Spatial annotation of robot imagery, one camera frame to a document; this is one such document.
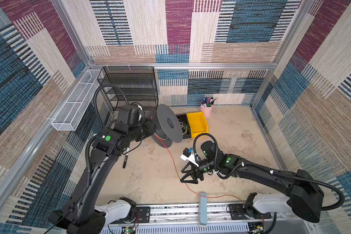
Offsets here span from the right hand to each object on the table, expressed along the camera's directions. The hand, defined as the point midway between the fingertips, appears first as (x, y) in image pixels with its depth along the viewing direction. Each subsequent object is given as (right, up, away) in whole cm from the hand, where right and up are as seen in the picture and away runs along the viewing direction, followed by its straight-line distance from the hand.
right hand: (184, 178), depth 70 cm
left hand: (-12, +26, -5) cm, 29 cm away
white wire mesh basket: (-70, +29, +20) cm, 78 cm away
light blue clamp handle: (+9, -17, +3) cm, 20 cm away
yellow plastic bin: (+12, +25, +39) cm, 48 cm away
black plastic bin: (+2, +29, +46) cm, 55 cm away
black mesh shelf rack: (-32, +55, +38) cm, 74 cm away
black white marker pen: (-35, +4, +23) cm, 43 cm away
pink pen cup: (+18, +38, +38) cm, 57 cm away
